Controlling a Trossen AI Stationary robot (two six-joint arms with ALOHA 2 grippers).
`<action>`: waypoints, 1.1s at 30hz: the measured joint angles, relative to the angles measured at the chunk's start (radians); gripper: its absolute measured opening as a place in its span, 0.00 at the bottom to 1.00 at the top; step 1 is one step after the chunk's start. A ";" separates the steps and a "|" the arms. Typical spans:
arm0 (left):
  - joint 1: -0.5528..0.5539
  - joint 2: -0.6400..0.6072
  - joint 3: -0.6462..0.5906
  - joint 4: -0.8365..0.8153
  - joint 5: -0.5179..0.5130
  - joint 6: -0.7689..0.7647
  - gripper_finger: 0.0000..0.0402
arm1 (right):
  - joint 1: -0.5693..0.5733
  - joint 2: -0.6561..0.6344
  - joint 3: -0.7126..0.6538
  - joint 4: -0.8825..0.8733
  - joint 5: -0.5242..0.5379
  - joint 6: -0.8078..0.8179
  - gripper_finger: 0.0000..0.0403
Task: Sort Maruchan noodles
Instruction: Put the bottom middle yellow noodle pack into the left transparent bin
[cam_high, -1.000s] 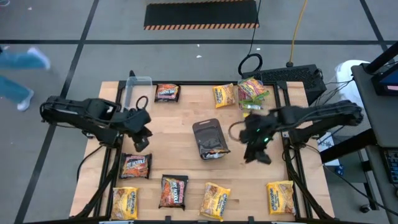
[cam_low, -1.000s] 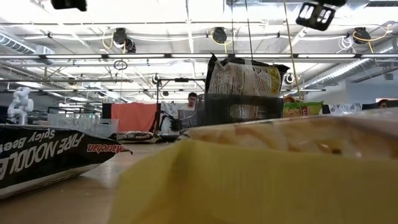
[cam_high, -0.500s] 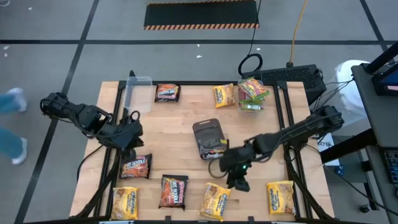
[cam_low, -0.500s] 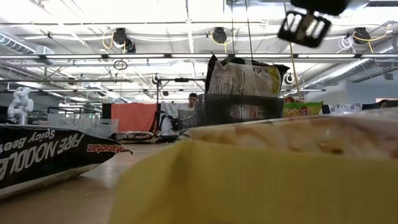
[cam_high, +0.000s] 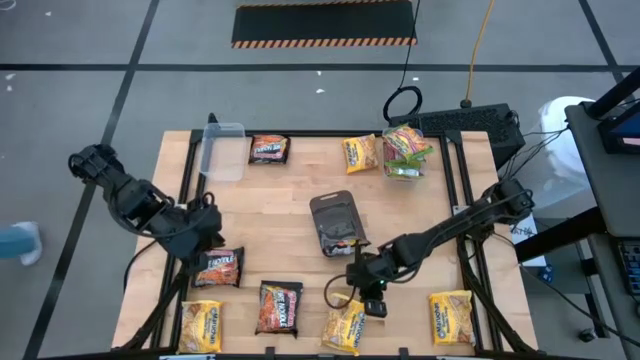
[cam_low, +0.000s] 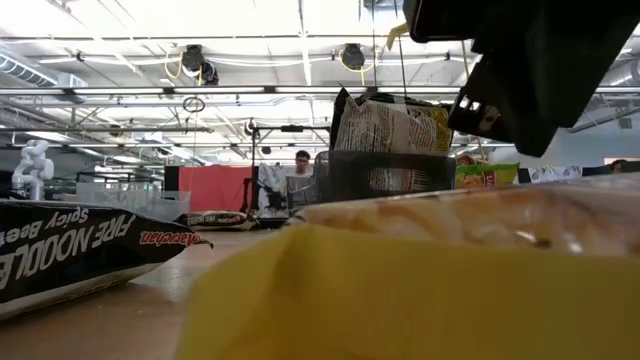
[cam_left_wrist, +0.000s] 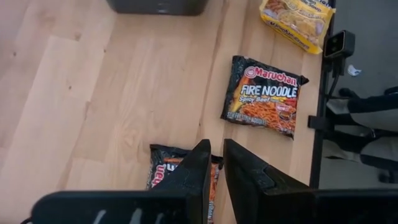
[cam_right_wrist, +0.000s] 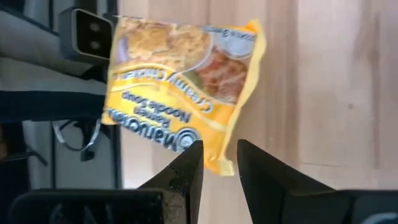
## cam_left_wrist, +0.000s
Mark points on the black fire noodle pack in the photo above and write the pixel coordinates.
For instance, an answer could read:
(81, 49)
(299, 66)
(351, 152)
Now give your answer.
(161, 168)
(264, 93)

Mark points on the white paper scrap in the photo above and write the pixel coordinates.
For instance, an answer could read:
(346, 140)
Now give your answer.
(354, 70)

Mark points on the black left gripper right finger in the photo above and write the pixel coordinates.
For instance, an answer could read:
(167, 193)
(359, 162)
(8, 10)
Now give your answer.
(264, 199)

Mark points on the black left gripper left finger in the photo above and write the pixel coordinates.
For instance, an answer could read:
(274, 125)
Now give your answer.
(174, 202)

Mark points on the black table-level camera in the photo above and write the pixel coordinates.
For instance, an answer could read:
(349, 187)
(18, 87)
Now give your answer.
(339, 45)

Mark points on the dark grey plastic bin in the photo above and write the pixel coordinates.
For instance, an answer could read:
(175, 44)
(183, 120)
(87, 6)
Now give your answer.
(155, 6)

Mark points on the yellow creamy chicken ramen pack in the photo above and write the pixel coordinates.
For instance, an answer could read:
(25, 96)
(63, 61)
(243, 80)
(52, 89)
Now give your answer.
(295, 21)

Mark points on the black aluminium table frame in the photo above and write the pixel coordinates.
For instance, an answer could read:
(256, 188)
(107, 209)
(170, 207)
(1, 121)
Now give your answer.
(317, 155)

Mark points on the grey black chair base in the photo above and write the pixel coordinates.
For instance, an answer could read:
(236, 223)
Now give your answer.
(376, 115)

